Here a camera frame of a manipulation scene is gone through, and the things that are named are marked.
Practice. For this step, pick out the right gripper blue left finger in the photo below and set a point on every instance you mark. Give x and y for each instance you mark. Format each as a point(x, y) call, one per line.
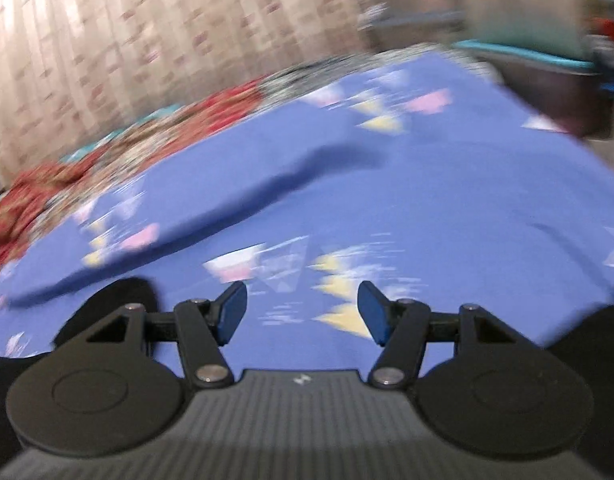
point(216, 320)

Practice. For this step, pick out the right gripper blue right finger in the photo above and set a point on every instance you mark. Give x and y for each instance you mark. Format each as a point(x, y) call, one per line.
point(382, 315)

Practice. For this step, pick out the black pants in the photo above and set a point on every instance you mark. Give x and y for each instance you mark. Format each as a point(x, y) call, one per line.
point(106, 301)

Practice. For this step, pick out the blue patterned bedsheet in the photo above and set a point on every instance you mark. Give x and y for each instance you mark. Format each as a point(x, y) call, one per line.
point(421, 177)

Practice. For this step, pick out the red floral blanket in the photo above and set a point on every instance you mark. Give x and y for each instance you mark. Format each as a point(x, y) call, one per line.
point(42, 197)

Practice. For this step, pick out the teal rimmed storage box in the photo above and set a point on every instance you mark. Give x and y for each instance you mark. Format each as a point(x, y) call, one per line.
point(545, 62)

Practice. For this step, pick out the beige floral curtain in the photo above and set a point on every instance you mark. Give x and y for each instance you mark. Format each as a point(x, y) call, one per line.
point(74, 70)

